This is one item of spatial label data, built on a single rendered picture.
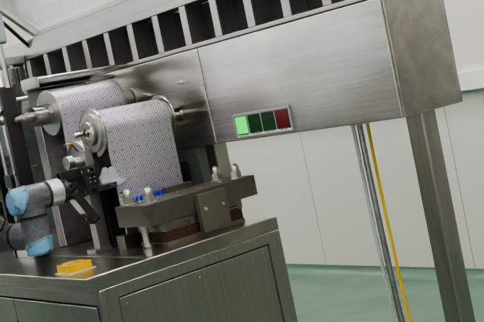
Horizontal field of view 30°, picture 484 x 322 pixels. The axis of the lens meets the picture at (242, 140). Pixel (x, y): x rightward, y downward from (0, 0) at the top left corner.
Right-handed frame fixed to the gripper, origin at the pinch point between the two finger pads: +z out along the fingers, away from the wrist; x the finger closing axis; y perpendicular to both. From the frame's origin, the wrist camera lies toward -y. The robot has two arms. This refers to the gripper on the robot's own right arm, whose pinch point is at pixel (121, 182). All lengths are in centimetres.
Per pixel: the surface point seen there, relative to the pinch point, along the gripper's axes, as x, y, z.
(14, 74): 71, 41, 9
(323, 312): 136, -110, 193
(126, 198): -8.0, -4.1, -4.5
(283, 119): -42, 9, 29
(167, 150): -0.2, 6.0, 18.2
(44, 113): 27.9, 24.8, -5.2
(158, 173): -0.3, -0.3, 13.0
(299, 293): 186, -110, 221
